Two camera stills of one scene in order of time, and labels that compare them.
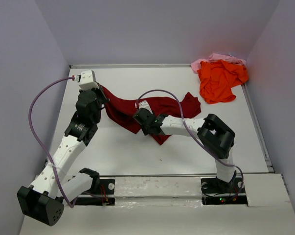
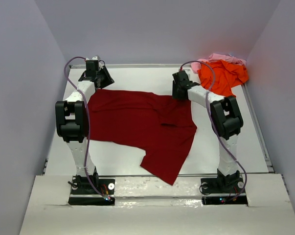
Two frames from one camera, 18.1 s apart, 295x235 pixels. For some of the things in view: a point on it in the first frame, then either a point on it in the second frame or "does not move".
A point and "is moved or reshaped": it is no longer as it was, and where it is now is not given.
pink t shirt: (196, 66) does not move
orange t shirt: (217, 78) does not move
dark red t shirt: (123, 109) is moved or reshaped
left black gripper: (100, 92) to (108, 80)
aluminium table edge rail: (175, 66) does not move
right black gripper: (145, 129) to (175, 94)
